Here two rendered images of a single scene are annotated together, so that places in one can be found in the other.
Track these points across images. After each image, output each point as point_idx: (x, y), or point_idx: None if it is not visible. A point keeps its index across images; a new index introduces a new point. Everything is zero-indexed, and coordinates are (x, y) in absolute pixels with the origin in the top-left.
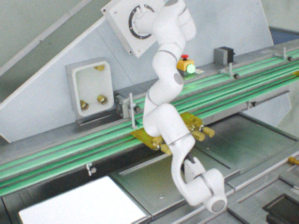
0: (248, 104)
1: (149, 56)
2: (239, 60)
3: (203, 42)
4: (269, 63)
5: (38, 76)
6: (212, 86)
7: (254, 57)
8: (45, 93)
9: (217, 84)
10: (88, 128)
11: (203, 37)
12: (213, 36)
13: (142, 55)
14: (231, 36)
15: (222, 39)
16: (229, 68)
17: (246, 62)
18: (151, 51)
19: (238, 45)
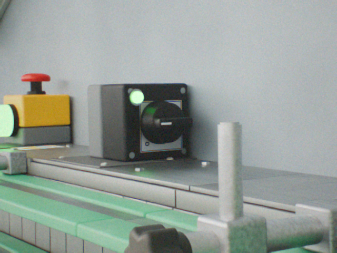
0: None
1: (10, 61)
2: (164, 168)
3: (119, 48)
4: (104, 225)
5: None
6: (5, 219)
7: (213, 182)
8: None
9: (17, 222)
10: None
11: (118, 23)
12: (152, 20)
13: (2, 55)
14: (232, 30)
15: (189, 47)
16: (49, 169)
17: (123, 177)
18: (14, 48)
19: (278, 99)
